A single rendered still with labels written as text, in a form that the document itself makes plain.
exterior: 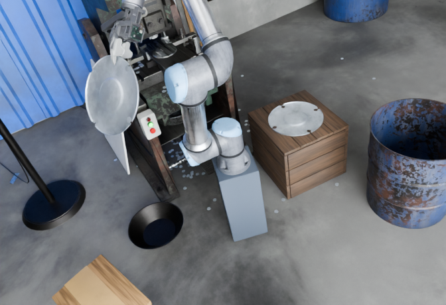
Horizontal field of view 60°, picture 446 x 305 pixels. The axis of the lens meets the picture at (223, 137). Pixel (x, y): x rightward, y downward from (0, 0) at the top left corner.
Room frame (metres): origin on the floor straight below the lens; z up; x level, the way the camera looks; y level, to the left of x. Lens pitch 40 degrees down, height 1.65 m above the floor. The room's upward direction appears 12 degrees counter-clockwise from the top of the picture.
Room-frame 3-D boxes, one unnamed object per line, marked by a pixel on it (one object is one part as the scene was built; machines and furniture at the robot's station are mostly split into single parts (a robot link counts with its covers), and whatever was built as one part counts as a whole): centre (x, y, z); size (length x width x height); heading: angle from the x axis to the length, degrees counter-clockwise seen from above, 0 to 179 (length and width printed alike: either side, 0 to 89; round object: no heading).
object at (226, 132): (1.25, -0.02, 0.62); 0.13 x 0.12 x 0.14; 108
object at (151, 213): (1.32, 0.44, 0.04); 0.30 x 0.30 x 0.07
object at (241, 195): (1.25, -0.02, 0.23); 0.18 x 0.18 x 0.45; 5
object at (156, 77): (1.92, 0.24, 0.68); 0.45 x 0.30 x 0.06; 113
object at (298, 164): (1.59, -0.40, 0.18); 0.40 x 0.38 x 0.35; 16
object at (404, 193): (1.19, -0.85, 0.24); 0.42 x 0.42 x 0.48
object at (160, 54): (1.76, 0.18, 0.72); 0.25 x 0.14 x 0.14; 23
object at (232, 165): (1.25, -0.02, 0.50); 0.15 x 0.15 x 0.10
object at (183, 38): (1.99, 0.09, 0.76); 0.17 x 0.06 x 0.10; 113
